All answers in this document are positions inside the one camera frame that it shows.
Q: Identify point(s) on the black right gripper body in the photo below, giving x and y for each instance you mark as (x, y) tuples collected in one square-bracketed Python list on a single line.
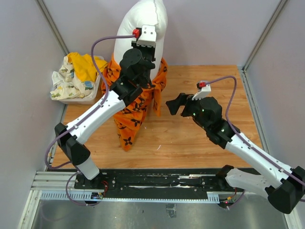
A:
[(191, 108)]

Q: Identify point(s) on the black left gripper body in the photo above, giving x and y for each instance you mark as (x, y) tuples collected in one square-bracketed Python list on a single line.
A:
[(148, 52)]

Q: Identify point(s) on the white pillow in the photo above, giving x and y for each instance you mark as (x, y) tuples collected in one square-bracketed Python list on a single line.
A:
[(147, 12)]

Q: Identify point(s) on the orange patterned plush pillowcase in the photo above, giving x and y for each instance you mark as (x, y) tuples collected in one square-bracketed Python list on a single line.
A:
[(129, 120)]

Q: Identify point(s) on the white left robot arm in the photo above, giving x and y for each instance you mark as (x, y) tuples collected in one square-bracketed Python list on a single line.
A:
[(136, 65)]

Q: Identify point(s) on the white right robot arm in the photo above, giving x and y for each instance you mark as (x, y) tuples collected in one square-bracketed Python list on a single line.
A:
[(282, 185)]

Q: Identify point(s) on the yellow cloth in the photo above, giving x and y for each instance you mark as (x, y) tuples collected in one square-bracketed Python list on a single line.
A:
[(83, 66)]

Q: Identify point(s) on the white plastic basket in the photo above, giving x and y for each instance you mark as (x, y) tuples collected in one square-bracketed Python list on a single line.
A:
[(101, 63)]

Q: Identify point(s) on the white printed cloth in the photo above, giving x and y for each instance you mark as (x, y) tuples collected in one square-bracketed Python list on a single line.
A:
[(66, 85)]

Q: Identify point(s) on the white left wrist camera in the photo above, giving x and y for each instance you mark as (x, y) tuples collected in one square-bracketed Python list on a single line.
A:
[(148, 36)]

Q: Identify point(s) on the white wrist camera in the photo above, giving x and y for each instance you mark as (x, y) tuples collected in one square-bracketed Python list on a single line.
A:
[(203, 90), (148, 36)]

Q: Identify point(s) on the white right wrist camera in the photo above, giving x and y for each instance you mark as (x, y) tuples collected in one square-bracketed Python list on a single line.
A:
[(203, 90)]

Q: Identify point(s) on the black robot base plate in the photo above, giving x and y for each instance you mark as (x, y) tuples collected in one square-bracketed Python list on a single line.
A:
[(110, 179)]

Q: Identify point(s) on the left aluminium frame post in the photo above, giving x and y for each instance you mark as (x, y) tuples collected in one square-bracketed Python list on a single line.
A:
[(53, 46)]

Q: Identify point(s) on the aluminium frame post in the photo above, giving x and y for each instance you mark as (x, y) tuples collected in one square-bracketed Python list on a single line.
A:
[(53, 46), (274, 17)]

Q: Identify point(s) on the grey slotted cable duct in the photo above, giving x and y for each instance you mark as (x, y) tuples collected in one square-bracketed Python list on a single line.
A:
[(158, 195)]

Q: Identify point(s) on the right aluminium frame post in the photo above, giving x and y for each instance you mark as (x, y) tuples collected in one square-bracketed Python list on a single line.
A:
[(274, 17)]

